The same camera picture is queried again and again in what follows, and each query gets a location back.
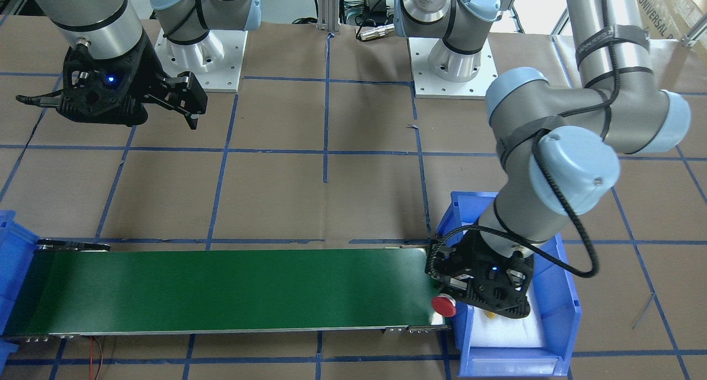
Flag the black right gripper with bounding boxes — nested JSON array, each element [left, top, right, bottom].
[[56, 33, 208, 130]]

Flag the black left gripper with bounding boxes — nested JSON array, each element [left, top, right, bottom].
[[425, 228, 535, 319]]

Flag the red push button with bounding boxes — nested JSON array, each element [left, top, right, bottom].
[[431, 293, 457, 318]]

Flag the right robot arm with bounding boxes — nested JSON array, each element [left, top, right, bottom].
[[16, 0, 262, 129]]

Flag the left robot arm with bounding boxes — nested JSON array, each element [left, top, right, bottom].
[[426, 0, 691, 319]]

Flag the white foam pad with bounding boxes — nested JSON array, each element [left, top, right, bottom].
[[470, 285, 546, 348]]

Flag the blue bin with foam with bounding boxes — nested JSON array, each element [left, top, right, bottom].
[[426, 192, 582, 377]]

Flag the black power adapter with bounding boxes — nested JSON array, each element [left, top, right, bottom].
[[357, 0, 388, 26]]

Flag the green conveyor belt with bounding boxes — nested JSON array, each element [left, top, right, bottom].
[[2, 247, 445, 338]]

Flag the silver cylindrical connector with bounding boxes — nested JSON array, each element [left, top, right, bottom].
[[357, 24, 395, 42]]

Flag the blue bin at belt end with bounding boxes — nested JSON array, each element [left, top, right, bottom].
[[0, 210, 40, 360]]

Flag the cardboard box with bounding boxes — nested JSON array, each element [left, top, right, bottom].
[[637, 0, 706, 40]]

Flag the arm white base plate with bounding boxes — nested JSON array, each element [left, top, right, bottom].
[[408, 37, 498, 100], [154, 30, 249, 93]]

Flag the aluminium frame post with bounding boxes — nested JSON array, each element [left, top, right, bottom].
[[315, 0, 342, 35]]

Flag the red and black wires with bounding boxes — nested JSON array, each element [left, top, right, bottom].
[[89, 336, 104, 380]]

